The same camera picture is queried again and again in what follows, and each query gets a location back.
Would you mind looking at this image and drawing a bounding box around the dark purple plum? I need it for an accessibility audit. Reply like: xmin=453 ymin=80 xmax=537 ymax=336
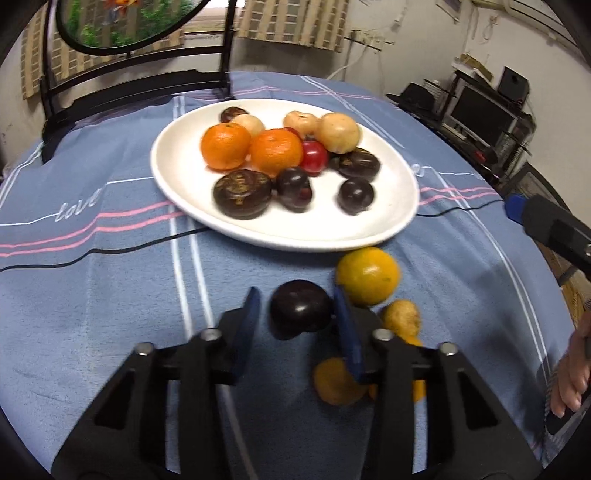
xmin=269 ymin=279 xmax=334 ymax=341

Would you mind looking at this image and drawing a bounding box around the dark brown mangosteen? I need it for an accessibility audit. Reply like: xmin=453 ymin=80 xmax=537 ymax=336
xmin=212 ymin=169 xmax=273 ymax=220

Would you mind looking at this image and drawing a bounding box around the orange mandarin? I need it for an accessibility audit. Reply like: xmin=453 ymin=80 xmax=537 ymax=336
xmin=200 ymin=123 xmax=252 ymax=171
xmin=249 ymin=129 xmax=304 ymax=178

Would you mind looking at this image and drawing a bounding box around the red cherry tomato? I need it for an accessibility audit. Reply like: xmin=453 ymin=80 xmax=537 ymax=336
xmin=300 ymin=140 xmax=329 ymax=176

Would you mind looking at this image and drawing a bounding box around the tan round fruit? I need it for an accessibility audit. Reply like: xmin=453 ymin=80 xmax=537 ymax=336
xmin=315 ymin=112 xmax=362 ymax=154
xmin=230 ymin=114 xmax=266 ymax=138

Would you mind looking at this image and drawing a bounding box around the person's right hand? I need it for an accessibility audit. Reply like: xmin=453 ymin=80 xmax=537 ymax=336
xmin=550 ymin=311 xmax=590 ymax=418

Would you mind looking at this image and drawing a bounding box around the small yellow fruit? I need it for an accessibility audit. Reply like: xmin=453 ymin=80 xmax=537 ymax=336
xmin=382 ymin=299 xmax=422 ymax=338

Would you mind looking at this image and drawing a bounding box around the yellow orange fruit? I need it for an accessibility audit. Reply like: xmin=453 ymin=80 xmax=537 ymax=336
xmin=335 ymin=247 xmax=402 ymax=306

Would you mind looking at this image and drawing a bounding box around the computer monitor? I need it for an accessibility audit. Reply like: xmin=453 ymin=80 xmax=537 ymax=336
xmin=443 ymin=75 xmax=518 ymax=147

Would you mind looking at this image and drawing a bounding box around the white round plate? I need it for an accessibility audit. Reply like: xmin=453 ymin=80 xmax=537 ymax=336
xmin=150 ymin=99 xmax=420 ymax=252

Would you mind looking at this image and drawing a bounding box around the black speaker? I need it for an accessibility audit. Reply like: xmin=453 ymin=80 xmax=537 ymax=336
xmin=497 ymin=67 xmax=530 ymax=105

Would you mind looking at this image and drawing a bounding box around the right striped curtain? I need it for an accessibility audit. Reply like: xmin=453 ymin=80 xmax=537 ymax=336
xmin=236 ymin=0 xmax=349 ymax=52

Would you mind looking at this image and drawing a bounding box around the striped curtain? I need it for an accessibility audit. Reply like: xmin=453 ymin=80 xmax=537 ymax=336
xmin=236 ymin=0 xmax=349 ymax=52
xmin=20 ymin=8 xmax=187 ymax=101

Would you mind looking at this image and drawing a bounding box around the left striped curtain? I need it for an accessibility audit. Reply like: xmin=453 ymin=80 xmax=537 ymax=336
xmin=20 ymin=8 xmax=187 ymax=101

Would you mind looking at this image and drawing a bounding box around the white wall cable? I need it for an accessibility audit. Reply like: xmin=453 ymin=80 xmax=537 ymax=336
xmin=325 ymin=27 xmax=394 ymax=82

